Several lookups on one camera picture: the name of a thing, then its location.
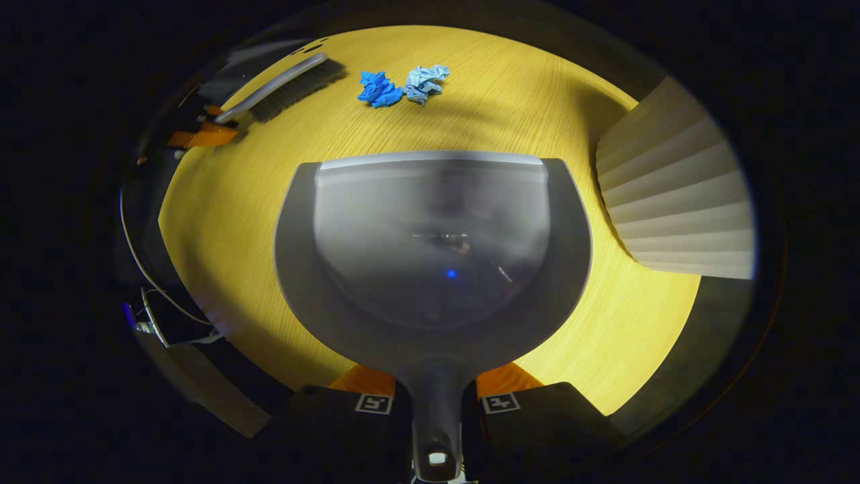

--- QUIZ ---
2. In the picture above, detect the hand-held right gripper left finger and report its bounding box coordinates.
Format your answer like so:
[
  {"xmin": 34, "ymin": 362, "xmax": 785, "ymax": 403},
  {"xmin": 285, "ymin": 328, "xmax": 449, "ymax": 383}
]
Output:
[{"xmin": 277, "ymin": 363, "xmax": 415, "ymax": 473}]

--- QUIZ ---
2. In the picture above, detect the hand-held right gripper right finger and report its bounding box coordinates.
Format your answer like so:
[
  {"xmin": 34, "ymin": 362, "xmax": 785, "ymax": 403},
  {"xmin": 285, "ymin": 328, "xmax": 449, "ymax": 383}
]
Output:
[{"xmin": 462, "ymin": 362, "xmax": 627, "ymax": 473}]

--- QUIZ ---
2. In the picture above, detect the small grey broom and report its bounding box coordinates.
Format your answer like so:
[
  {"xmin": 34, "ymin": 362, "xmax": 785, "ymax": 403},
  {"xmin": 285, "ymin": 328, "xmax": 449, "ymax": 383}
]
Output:
[{"xmin": 214, "ymin": 52, "xmax": 347, "ymax": 126}]

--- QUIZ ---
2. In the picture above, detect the dark blue paper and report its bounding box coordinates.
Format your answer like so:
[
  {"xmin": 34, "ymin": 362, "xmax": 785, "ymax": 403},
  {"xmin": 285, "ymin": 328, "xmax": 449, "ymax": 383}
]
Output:
[{"xmin": 357, "ymin": 70, "xmax": 403, "ymax": 109}]

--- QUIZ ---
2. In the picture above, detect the light blue paper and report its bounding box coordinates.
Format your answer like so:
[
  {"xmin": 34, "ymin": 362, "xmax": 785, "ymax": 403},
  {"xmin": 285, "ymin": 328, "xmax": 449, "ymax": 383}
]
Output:
[{"xmin": 402, "ymin": 64, "xmax": 450, "ymax": 107}]

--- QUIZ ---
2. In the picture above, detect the grey dustpan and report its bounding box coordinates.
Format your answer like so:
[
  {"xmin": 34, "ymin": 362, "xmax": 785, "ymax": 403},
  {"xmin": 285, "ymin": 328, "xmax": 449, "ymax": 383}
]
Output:
[{"xmin": 273, "ymin": 151, "xmax": 593, "ymax": 483}]

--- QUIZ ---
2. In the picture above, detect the white ribbed garbage bin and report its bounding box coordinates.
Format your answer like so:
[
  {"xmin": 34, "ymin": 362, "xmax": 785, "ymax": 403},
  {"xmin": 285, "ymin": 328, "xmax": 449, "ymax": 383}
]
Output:
[{"xmin": 595, "ymin": 75, "xmax": 755, "ymax": 280}]

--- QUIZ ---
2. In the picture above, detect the white cable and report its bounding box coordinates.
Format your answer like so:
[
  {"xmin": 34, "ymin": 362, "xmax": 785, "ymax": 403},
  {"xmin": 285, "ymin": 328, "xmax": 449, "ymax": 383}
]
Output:
[{"xmin": 120, "ymin": 192, "xmax": 222, "ymax": 345}]

